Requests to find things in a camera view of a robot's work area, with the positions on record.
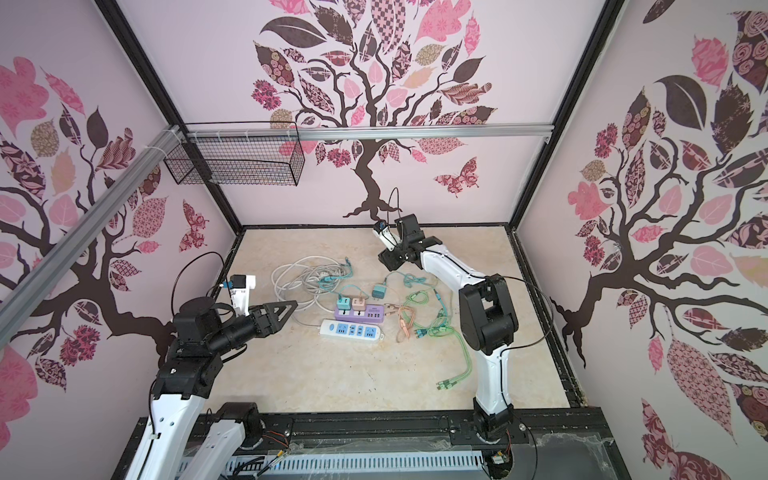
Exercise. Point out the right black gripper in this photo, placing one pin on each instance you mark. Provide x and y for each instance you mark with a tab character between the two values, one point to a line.
389	260

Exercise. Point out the left aluminium rail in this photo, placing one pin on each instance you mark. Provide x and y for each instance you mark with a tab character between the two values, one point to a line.
18	307

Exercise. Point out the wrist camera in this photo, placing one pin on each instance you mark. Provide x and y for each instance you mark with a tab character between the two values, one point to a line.
386	235
239	287

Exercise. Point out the aluminium rail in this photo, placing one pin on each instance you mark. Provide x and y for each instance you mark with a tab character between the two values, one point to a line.
18	307
374	133

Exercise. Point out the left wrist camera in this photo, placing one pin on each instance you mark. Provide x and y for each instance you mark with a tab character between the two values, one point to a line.
239	287

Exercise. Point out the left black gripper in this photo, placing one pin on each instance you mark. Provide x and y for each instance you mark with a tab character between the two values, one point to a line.
272	325

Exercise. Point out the black wire basket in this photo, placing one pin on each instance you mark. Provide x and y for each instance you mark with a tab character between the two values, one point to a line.
265	153

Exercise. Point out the white blue power strip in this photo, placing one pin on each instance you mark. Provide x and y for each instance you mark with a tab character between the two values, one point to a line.
354	331

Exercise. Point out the pink charger plug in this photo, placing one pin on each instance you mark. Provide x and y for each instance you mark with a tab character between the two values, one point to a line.
358	304

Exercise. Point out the purple power strip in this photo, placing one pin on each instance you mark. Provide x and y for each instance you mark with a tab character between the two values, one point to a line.
372	314

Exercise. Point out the back aluminium rail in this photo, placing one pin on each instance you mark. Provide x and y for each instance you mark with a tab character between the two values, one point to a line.
374	133

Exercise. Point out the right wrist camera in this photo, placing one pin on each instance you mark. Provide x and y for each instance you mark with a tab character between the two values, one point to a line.
386	235

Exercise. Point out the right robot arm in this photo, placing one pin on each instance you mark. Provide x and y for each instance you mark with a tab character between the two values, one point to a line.
488	321

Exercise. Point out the white slotted cable duct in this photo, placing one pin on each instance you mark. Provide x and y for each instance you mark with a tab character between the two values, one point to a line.
339	465

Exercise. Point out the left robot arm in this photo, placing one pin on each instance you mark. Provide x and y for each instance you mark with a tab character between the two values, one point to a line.
210	333

